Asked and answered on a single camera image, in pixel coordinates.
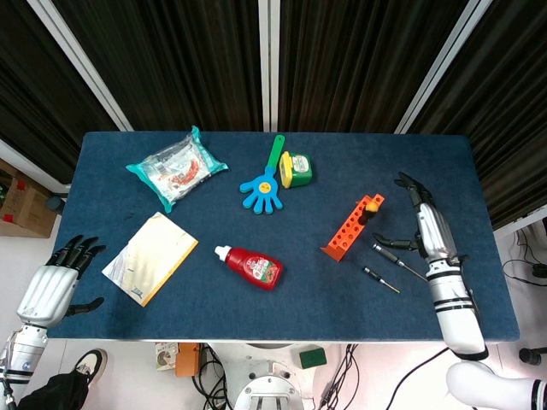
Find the green yellow lidded container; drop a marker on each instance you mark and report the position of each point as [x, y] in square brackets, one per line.
[299, 171]

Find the short black screwdriver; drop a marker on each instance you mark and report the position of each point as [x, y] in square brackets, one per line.
[376, 275]

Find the orange bit holder rack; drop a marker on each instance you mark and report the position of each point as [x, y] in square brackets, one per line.
[348, 232]

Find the blue hand clapper toy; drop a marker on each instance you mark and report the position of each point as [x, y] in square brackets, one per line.
[261, 192]

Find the red ketchup bottle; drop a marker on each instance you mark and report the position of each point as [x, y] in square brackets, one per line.
[256, 267]

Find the orange box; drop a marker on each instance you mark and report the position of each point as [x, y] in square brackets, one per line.
[188, 359]

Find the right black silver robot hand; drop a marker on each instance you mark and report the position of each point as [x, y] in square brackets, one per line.
[436, 230]

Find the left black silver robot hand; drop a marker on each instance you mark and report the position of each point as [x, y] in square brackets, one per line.
[47, 290]

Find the brown cardboard box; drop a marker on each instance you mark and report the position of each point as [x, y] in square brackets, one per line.
[23, 205]

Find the teal snack bag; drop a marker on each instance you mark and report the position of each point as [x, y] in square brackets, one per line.
[175, 171]

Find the yellow white booklet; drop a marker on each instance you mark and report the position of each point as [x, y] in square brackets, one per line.
[149, 256]

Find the black trouser leg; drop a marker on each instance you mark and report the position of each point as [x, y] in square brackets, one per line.
[51, 393]

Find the black curtain panel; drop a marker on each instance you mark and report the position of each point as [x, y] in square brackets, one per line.
[179, 60]
[34, 94]
[350, 60]
[508, 107]

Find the small printed carton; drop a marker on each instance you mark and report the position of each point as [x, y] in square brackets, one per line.
[166, 356]

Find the blue felt table cover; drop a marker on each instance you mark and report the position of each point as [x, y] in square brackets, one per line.
[299, 307]

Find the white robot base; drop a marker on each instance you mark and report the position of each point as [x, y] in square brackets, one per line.
[265, 376]

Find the white frame post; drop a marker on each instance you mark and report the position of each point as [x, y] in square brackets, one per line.
[440, 68]
[81, 68]
[269, 64]

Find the black white sneaker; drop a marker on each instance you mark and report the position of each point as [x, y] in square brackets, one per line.
[92, 363]

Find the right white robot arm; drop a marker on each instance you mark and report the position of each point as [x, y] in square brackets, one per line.
[457, 312]

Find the green block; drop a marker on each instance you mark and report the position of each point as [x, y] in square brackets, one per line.
[313, 358]

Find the grey caster wheel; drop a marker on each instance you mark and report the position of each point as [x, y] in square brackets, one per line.
[55, 203]

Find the black caster wheel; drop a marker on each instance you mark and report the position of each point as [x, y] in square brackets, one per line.
[532, 355]

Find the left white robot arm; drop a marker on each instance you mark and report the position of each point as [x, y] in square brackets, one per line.
[23, 350]

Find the long black screwdriver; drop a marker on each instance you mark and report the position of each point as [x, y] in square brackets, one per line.
[391, 255]

